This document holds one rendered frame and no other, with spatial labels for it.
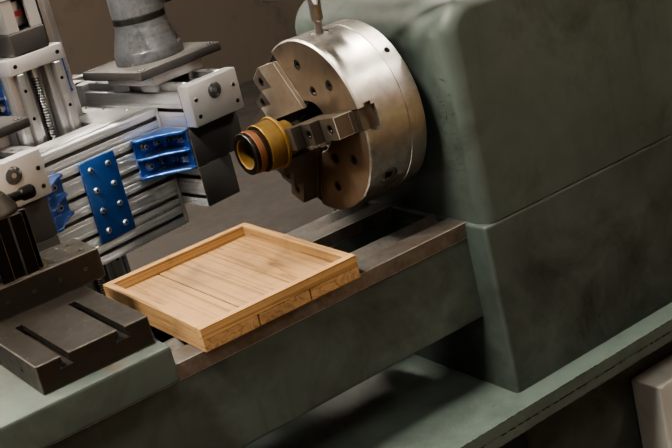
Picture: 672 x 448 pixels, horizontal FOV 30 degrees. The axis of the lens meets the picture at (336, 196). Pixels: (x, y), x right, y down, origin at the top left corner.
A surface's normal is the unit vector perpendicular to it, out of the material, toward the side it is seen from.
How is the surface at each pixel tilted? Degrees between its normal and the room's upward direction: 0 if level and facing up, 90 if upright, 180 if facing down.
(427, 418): 0
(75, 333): 0
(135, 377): 90
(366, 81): 61
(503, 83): 90
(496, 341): 90
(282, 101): 51
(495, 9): 90
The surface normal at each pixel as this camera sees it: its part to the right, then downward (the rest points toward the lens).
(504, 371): -0.80, 0.36
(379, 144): 0.59, 0.28
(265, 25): 0.69, 0.07
